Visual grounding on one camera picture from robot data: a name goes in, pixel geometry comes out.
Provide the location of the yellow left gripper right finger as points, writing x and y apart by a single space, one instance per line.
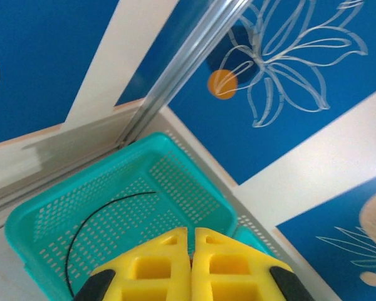
232 269

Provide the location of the aluminium frame post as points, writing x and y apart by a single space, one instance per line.
186 62

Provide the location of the perforated white metal strip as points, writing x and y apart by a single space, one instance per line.
213 171

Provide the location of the aluminium side rail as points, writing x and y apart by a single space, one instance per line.
50 191

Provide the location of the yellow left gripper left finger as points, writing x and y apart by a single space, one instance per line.
163 266

